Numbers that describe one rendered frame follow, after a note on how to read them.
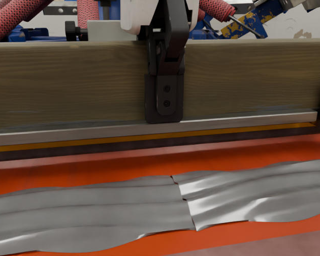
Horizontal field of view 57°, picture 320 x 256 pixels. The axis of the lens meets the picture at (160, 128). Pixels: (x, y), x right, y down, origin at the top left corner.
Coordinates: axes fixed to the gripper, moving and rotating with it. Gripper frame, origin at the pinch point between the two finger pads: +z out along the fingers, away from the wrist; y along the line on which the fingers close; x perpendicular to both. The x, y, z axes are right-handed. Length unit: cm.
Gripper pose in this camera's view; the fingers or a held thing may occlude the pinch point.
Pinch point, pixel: (157, 92)
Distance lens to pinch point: 27.1
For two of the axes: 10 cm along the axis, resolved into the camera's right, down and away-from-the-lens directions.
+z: 0.0, 9.4, 3.4
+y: 2.1, 3.3, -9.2
